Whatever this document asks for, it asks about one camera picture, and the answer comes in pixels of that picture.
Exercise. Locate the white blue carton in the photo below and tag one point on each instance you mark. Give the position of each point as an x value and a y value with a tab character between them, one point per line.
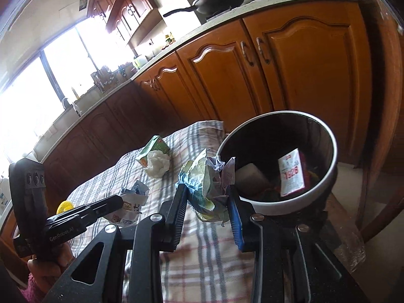
129	206

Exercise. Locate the wooden lower cabinets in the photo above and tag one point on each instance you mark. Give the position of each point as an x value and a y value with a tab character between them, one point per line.
227	75

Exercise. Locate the green drink carton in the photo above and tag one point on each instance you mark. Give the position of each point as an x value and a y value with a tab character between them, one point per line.
157	145

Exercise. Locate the sink faucet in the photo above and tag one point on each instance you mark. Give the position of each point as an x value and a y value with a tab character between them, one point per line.
74	105

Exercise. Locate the white foam block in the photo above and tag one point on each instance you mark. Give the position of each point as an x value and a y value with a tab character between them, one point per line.
252	178

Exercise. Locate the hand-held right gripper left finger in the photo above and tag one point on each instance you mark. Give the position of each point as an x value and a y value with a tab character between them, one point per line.
181	210

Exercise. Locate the wooden cabinets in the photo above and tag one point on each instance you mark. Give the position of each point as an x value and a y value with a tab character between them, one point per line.
126	3
227	75

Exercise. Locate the white round trash bin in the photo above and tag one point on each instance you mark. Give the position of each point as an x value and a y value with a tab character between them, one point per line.
315	192

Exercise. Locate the wooden upper cabinets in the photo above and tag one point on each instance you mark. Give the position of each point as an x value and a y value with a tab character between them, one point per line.
126	3

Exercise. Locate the white kitchen countertop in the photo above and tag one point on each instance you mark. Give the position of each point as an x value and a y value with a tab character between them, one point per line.
195	33

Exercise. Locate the person's left forearm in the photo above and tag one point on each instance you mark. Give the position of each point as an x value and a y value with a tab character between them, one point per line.
31	293

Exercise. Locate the red white packet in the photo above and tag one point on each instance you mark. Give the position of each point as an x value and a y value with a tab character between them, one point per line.
292	173

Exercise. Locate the utensil rack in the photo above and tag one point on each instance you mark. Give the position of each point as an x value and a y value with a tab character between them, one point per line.
101	80

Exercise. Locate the black gas stove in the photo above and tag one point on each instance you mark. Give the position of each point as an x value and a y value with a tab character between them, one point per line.
221	14

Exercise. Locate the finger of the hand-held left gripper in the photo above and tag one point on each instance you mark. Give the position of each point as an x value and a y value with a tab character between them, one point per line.
101	206

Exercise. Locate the person's left hand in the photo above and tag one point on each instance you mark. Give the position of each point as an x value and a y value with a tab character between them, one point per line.
47	270

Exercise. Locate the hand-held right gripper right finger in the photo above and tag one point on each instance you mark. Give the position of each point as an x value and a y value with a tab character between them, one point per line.
235	224

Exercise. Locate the checked tablecloth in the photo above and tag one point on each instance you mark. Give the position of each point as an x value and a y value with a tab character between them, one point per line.
205	265

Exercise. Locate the yellow foam fruit net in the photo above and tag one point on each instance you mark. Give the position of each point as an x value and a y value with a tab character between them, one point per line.
64	207

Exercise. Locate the red wrapper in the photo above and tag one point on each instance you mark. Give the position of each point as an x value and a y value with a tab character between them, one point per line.
306	169

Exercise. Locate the white crumpled tissue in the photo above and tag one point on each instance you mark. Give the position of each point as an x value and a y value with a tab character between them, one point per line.
157	163

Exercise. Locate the light green wrapper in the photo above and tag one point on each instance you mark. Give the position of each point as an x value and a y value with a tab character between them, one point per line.
205	180

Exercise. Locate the kitchen window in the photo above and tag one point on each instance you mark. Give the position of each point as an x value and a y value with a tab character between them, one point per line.
28	101

